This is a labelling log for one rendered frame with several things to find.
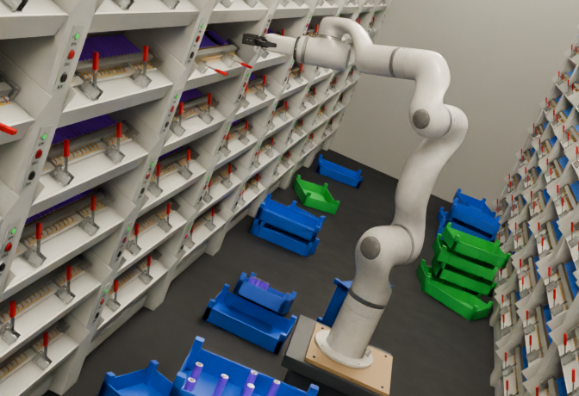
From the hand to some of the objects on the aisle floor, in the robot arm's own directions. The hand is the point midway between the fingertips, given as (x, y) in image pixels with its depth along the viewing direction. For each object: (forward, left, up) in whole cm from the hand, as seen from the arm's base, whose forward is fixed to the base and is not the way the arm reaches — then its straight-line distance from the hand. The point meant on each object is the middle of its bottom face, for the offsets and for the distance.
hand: (250, 39), depth 277 cm
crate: (-30, -44, -97) cm, 111 cm away
